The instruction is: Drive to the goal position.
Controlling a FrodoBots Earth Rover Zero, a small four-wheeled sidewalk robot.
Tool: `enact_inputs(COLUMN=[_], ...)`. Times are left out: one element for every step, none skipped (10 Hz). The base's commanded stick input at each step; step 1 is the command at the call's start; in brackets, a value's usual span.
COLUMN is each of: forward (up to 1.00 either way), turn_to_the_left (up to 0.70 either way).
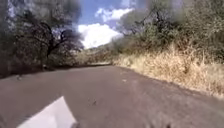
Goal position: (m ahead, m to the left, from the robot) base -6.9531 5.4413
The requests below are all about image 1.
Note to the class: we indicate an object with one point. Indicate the grey asphalt road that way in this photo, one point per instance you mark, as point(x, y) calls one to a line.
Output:
point(110, 95)

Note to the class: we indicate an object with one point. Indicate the wood of dark trees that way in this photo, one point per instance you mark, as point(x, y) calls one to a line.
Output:
point(196, 26)
point(36, 43)

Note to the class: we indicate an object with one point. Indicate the dry yellow grass verge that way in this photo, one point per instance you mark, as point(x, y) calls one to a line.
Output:
point(176, 68)

